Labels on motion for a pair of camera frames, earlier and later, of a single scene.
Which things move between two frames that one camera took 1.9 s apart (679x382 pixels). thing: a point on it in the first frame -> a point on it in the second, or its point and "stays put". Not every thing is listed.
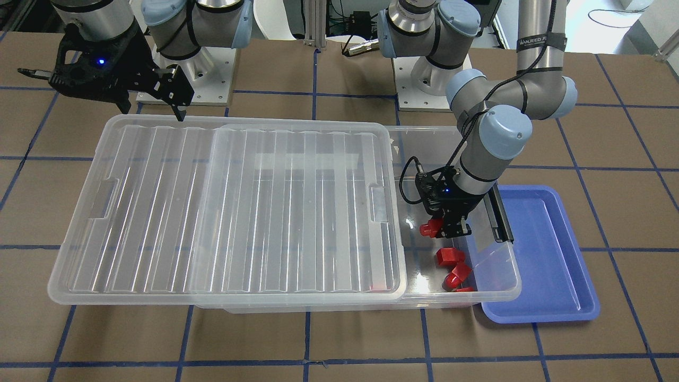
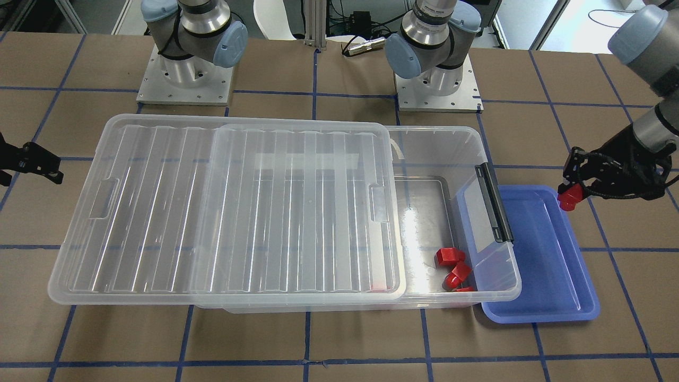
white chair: (272, 17) stays put
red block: (449, 256) stays put
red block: (459, 274) stays put
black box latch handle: (499, 219) stays put
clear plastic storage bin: (219, 210) stays put
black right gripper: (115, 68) -> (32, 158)
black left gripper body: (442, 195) -> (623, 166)
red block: (431, 228) -> (569, 197)
